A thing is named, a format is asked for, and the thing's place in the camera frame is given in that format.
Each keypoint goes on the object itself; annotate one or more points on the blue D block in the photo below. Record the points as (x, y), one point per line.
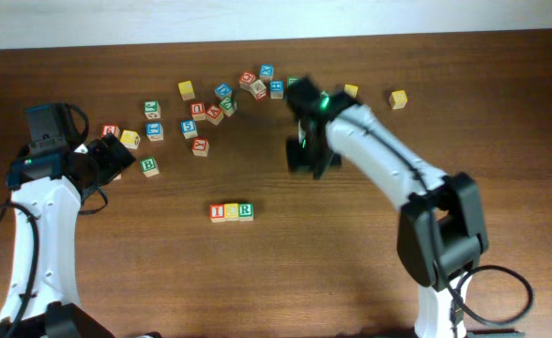
(223, 91)

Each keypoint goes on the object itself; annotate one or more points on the red U block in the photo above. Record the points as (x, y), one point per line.
(198, 111)

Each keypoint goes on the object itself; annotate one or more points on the red I block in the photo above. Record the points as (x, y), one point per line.
(217, 213)

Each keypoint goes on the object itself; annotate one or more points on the green R block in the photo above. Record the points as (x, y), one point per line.
(245, 212)

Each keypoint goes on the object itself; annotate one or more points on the green B block right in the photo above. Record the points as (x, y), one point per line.
(149, 167)

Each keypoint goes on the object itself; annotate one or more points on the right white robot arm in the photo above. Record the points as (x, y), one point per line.
(441, 233)

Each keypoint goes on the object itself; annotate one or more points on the red 6 block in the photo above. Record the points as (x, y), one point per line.
(111, 129)

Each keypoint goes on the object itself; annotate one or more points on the yellow C block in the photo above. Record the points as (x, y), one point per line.
(231, 213)

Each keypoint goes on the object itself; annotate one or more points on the yellow block upper left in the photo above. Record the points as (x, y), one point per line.
(186, 90)

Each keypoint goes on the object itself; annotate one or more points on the blue H block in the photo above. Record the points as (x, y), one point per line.
(276, 89)

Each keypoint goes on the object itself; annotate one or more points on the red and wood block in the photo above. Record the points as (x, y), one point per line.
(258, 90)

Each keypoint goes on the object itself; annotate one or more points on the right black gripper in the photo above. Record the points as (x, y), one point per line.
(297, 164)

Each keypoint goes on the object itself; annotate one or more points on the yellow block upper right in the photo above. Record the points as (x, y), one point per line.
(351, 90)

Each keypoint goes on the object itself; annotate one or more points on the green Z block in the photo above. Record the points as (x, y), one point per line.
(228, 106)

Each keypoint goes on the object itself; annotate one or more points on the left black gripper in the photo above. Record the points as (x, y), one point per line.
(109, 155)

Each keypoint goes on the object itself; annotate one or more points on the green J block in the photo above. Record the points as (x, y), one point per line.
(152, 109)

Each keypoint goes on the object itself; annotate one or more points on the green N block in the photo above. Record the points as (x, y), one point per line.
(292, 80)

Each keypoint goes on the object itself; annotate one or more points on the blue X block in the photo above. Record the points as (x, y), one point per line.
(266, 72)

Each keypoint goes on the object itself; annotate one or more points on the red C block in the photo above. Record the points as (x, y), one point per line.
(246, 80)

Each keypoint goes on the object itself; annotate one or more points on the red K block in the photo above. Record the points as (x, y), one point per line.
(200, 146)

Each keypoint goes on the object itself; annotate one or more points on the yellow block far right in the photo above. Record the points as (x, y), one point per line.
(398, 99)

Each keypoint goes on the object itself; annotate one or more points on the blue I block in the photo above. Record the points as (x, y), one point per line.
(154, 131)

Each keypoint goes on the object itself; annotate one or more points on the blue 5 block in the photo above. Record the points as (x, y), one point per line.
(188, 128)

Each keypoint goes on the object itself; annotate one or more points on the red A block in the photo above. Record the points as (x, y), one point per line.
(214, 114)

